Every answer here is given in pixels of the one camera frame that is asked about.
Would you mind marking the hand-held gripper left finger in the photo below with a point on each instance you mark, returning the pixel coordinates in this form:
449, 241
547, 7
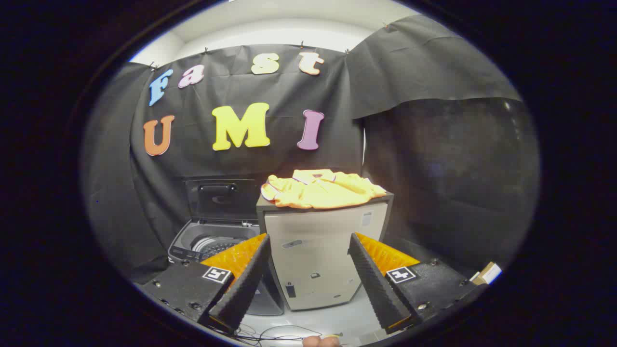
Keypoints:
243, 289

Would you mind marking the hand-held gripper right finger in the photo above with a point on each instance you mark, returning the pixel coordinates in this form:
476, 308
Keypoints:
378, 289

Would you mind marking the grey washing machine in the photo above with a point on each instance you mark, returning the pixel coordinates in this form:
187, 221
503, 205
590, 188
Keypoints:
185, 241

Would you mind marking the orange polo shirt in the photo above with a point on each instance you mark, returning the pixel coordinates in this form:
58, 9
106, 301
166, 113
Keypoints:
323, 190

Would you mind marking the beige cabinet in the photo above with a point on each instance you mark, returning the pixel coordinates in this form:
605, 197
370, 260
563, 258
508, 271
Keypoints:
318, 250

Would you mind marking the small cardboard box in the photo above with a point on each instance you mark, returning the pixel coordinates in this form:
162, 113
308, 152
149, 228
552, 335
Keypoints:
487, 273

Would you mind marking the black backdrop cloth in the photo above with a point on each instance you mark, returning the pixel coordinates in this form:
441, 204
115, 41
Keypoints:
289, 159

